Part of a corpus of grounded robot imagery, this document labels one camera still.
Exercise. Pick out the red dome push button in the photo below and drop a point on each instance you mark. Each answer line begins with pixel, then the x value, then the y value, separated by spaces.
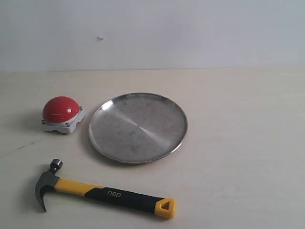
pixel 61 114

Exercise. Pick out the yellow black claw hammer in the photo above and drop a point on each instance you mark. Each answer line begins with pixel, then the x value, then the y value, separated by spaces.
pixel 162 207

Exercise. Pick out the round stainless steel plate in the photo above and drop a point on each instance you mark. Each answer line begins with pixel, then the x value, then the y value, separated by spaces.
pixel 137 128

